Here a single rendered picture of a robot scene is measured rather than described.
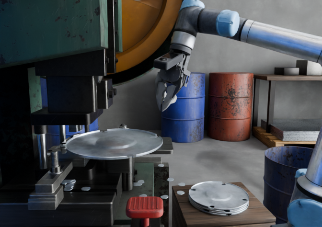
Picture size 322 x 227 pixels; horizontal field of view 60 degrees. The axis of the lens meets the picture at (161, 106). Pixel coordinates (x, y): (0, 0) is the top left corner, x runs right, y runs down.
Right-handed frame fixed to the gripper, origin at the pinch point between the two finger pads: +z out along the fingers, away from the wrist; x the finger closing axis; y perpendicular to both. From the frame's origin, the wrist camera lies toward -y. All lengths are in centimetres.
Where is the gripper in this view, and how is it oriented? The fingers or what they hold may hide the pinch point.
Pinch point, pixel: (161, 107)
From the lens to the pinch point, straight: 88.8
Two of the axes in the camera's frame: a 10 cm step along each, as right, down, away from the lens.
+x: -8.6, -2.5, 4.4
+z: -2.7, 9.6, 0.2
